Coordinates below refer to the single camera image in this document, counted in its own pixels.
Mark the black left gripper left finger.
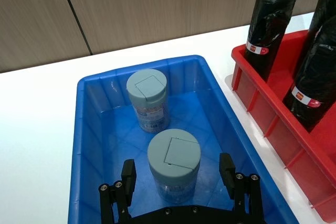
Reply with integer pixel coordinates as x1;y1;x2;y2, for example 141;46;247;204
98;159;137;224

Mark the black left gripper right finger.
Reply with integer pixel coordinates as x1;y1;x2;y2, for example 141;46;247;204
219;153;264;224

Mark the blue plastic bin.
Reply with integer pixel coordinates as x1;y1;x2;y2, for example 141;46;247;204
67;55;300;224

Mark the clear canister with grey-blue lid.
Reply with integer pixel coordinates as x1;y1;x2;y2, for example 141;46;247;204
126;68;170;132
146;129;202;204

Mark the red plastic bin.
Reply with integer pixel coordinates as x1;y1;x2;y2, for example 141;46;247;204
230;29;336;223

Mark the black garbage bag roll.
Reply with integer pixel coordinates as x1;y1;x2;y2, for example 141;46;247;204
282;15;336;133
307;0;336;49
244;0;298;82

